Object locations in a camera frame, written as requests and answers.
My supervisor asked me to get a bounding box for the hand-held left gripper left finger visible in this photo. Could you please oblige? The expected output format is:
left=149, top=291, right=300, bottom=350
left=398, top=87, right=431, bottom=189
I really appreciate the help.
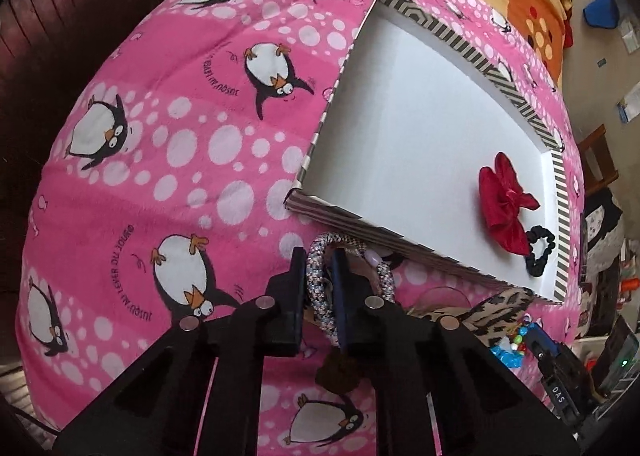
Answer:
left=52, top=247, right=307, bottom=456

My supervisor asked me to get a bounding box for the braided rope hair tie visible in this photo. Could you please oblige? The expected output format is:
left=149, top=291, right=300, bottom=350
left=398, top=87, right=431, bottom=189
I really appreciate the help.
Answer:
left=306, top=232, right=396, bottom=352

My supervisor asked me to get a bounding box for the leopard print scrunchie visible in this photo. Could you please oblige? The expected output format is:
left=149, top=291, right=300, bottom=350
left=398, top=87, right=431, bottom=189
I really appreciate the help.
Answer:
left=405, top=286, right=536, bottom=347

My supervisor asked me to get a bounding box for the multicolour bead bracelet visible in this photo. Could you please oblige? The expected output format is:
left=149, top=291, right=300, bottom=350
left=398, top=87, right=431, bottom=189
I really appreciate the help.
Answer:
left=500, top=316, right=532, bottom=352

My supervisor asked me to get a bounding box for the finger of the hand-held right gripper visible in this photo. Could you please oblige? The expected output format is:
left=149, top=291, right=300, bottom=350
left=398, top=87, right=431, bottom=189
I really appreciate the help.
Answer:
left=525, top=323, right=558, bottom=359

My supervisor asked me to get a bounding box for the blue cloth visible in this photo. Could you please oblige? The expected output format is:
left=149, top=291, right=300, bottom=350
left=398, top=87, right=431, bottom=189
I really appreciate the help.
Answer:
left=582, top=0, right=621, bottom=30

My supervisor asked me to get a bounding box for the red satin bow scrunchie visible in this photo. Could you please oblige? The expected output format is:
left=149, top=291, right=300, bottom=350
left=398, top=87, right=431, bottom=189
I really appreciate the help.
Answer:
left=478, top=152, right=542, bottom=255

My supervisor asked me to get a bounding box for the wooden chair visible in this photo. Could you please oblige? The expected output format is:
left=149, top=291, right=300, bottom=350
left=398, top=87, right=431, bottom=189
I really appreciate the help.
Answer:
left=575, top=125, right=621, bottom=197

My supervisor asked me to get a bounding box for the brown hair tie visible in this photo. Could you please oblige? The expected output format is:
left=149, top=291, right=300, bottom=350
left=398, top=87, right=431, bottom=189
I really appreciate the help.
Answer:
left=315, top=351, right=371, bottom=389

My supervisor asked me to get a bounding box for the pink penguin blanket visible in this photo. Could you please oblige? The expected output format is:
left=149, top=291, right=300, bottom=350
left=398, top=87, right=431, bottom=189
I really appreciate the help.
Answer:
left=15, top=0, right=586, bottom=456

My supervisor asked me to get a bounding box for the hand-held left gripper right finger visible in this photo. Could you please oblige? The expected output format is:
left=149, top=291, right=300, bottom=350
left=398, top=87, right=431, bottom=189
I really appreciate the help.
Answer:
left=332, top=249, right=581, bottom=456

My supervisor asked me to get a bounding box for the white box with striped edge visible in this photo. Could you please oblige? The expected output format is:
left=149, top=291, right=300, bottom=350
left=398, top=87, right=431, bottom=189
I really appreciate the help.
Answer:
left=285, top=0, right=571, bottom=304

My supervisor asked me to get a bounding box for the black and white garment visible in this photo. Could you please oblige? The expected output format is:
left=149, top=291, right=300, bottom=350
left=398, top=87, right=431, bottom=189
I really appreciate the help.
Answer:
left=582, top=189, right=626, bottom=262

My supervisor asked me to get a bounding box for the black scrunchie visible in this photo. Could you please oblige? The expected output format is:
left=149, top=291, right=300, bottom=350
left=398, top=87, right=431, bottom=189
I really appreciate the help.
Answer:
left=524, top=225, right=557, bottom=278

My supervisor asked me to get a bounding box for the blue bead bracelet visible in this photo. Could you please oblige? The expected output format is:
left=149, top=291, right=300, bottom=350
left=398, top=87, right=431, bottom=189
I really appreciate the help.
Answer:
left=490, top=341, right=523, bottom=369

